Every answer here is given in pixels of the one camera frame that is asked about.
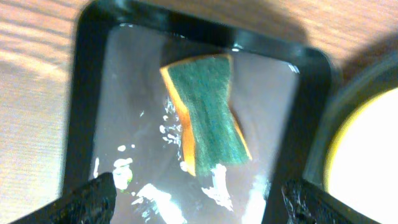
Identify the yellow plate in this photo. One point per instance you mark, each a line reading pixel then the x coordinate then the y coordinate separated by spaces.
pixel 361 164

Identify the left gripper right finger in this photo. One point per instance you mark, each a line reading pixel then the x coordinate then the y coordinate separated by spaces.
pixel 307 204

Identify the black rectangular water tray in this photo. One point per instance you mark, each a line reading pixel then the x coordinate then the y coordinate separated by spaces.
pixel 123 121

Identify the green and orange sponge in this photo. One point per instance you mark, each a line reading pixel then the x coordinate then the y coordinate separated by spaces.
pixel 199 88

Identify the black round tray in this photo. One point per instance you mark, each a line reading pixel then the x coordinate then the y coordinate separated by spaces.
pixel 377 78

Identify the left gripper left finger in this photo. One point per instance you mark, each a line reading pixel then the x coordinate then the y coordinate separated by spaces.
pixel 92 203

